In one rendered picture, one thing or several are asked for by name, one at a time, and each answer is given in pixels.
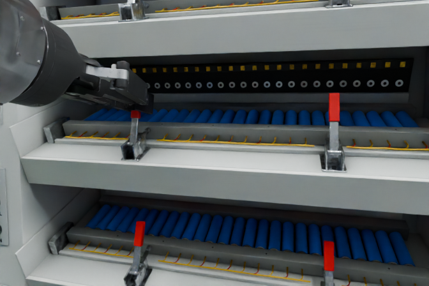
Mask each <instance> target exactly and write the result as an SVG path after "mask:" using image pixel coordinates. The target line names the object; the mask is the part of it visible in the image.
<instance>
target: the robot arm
mask: <svg viewBox="0 0 429 286"><path fill-rule="evenodd" d="M147 86H148V84H147V83H145V82H144V81H143V80H142V79H141V78H140V77H139V76H138V75H136V74H135V73H134V72H133V71H131V70H130V64H129V63H127V62H126V61H118V62H117V64H112V67H111V68H105V67H104V66H102V65H100V64H99V62H97V61H95V60H94V59H90V58H88V57H87V56H85V55H84V54H81V53H78V51H77V49H76V48H75V46H74V44H73V42H72V40H71V38H70V37H69V36H68V34H67V33H66V32H65V31H64V30H63V29H61V28H60V27H58V26H57V25H55V24H53V23H51V22H49V21H48V20H46V19H44V18H43V17H41V16H40V13H39V11H38V10H37V9H36V7H35V6H34V4H33V3H32V2H30V0H0V105H3V104H5V103H14V104H18V105H24V106H28V107H41V106H44V105H48V104H50V103H52V102H54V101H56V100H57V99H58V98H59V97H61V98H66V99H70V100H75V101H79V102H84V103H88V104H90V105H92V104H95V102H97V103H101V104H103V105H110V103H111V104H112V105H111V107H114V108H117V109H121V110H125V111H127V112H131V111H132V110H136V111H139V112H143V113H145V114H153V103H154V95H153V94H151V93H148V91H147Z"/></svg>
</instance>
